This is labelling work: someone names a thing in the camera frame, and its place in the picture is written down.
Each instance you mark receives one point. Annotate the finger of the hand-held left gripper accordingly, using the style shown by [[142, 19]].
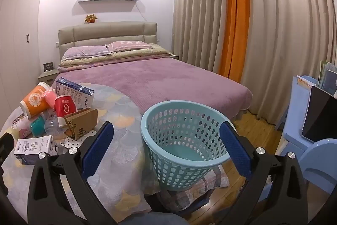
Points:
[[5, 145]]

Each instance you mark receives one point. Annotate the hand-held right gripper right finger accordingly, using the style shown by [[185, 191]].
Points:
[[234, 148]]

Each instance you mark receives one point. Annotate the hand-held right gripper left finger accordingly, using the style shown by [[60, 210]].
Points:
[[96, 147]]

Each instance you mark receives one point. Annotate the teal plastic basket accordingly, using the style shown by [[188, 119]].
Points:
[[158, 151]]

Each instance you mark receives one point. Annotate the white polka dot paper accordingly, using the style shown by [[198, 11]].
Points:
[[76, 143]]

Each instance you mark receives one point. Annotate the blue and white carton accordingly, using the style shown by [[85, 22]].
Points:
[[31, 147], [79, 94]]

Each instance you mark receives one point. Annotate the brown cardboard packet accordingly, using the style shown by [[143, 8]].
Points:
[[81, 122]]

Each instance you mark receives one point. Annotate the teal plastic cup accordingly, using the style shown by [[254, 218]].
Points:
[[38, 127]]

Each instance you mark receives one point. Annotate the plaid seat cushion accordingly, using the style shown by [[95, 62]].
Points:
[[210, 184]]

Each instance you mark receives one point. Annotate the orange plush toy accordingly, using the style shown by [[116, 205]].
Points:
[[64, 109]]

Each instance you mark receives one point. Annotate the large orange paper cup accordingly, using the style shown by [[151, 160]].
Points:
[[34, 102]]

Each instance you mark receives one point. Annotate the pink plastic bag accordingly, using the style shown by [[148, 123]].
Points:
[[50, 98]]

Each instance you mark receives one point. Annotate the light blue chair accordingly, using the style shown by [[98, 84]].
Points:
[[292, 114]]

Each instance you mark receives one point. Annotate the beige nightstand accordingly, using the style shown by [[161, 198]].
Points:
[[47, 78], [174, 57]]

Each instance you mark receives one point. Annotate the light blue plastic stool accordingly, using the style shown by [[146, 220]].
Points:
[[316, 159]]

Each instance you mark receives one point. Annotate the folded beige quilt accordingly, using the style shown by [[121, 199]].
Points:
[[92, 63]]

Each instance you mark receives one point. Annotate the black tablet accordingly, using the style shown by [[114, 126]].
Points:
[[320, 114]]

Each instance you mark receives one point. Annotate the purple bed blanket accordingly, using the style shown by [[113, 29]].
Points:
[[171, 77]]

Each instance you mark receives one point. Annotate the purple pillow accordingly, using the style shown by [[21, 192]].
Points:
[[84, 52]]

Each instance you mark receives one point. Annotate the pink pillow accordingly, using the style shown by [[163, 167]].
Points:
[[129, 45]]

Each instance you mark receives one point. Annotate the bed with beige headboard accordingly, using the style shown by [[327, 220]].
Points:
[[110, 32]]

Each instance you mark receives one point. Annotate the white wardrobe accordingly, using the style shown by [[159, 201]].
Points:
[[15, 30]]

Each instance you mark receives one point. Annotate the stack of upright books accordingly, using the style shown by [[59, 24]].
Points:
[[327, 77]]

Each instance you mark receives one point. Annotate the orange curtain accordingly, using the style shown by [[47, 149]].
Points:
[[234, 30]]

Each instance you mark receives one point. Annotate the beige curtain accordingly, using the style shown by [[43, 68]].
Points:
[[197, 16], [284, 30]]

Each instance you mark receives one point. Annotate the brown plush toy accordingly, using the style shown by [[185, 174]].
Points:
[[91, 18]]

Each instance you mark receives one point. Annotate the small picture frame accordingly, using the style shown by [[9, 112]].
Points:
[[48, 66]]

